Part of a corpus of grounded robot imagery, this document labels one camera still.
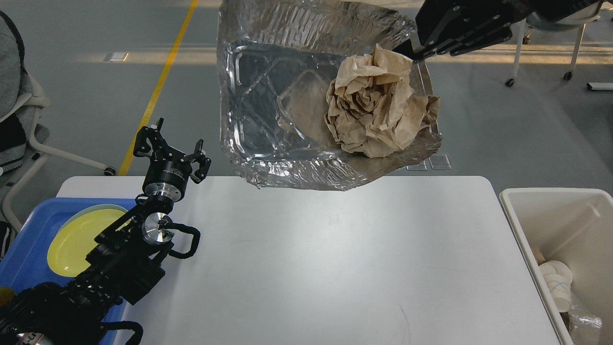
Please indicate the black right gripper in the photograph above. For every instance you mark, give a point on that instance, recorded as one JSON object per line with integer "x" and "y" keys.
{"x": 456, "y": 27}

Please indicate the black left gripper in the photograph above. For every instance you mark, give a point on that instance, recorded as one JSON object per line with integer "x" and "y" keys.
{"x": 164, "y": 176}

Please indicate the brown paper napkin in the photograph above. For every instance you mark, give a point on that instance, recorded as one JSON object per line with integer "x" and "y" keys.
{"x": 373, "y": 107}

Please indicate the aluminium foil sheet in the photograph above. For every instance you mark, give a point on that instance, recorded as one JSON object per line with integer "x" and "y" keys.
{"x": 583, "y": 327}
{"x": 276, "y": 60}

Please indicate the yellow plate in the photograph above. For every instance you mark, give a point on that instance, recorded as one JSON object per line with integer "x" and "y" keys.
{"x": 67, "y": 252}

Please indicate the dark teal mug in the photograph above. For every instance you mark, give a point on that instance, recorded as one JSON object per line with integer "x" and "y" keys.
{"x": 6, "y": 295}

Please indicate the white paper cup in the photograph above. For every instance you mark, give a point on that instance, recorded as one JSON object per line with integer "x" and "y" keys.
{"x": 554, "y": 267}

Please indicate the clear plastic cup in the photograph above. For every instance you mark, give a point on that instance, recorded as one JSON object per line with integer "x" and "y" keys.
{"x": 559, "y": 288}

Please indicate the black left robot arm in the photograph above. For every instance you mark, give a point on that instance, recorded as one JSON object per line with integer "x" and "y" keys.
{"x": 154, "y": 237}

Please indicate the white office chair right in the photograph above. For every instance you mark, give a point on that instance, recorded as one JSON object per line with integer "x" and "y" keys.
{"x": 526, "y": 26}

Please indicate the white office chair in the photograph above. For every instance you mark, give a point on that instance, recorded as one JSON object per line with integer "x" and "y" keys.
{"x": 22, "y": 99}
{"x": 526, "y": 26}

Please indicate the pale green plate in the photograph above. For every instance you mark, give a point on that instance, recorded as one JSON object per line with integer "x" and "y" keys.
{"x": 93, "y": 208}

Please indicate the white floor socket plate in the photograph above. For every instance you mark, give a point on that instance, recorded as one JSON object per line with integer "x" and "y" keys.
{"x": 117, "y": 57}

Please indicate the white bar on floor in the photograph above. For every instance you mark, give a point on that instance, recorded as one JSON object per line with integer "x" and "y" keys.
{"x": 596, "y": 86}

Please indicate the small clear plastic lid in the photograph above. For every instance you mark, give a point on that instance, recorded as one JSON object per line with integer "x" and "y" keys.
{"x": 422, "y": 166}
{"x": 440, "y": 162}

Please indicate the white office chair left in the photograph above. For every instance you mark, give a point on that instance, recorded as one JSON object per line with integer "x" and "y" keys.
{"x": 22, "y": 99}

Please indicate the white plastic bin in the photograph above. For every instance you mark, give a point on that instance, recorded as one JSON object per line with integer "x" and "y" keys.
{"x": 573, "y": 226}

